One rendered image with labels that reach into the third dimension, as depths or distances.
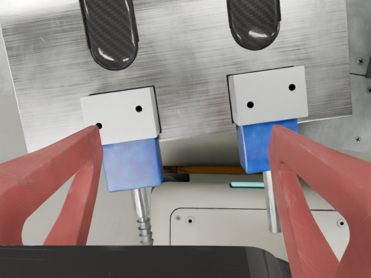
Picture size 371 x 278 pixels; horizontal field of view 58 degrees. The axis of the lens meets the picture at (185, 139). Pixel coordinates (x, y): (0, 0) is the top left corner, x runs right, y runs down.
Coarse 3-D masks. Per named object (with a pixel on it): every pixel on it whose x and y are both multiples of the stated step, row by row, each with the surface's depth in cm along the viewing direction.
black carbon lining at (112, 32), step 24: (96, 0) 25; (120, 0) 25; (240, 0) 25; (264, 0) 25; (96, 24) 26; (120, 24) 26; (240, 24) 26; (264, 24) 26; (96, 48) 26; (120, 48) 26
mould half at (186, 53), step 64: (0, 0) 25; (64, 0) 25; (192, 0) 25; (320, 0) 25; (64, 64) 26; (192, 64) 26; (256, 64) 26; (320, 64) 26; (64, 128) 26; (192, 128) 26
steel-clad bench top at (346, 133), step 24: (360, 0) 30; (360, 24) 30; (0, 48) 31; (360, 48) 31; (0, 72) 31; (360, 72) 31; (360, 96) 32; (336, 120) 32; (360, 120) 32; (336, 144) 32; (360, 144) 32
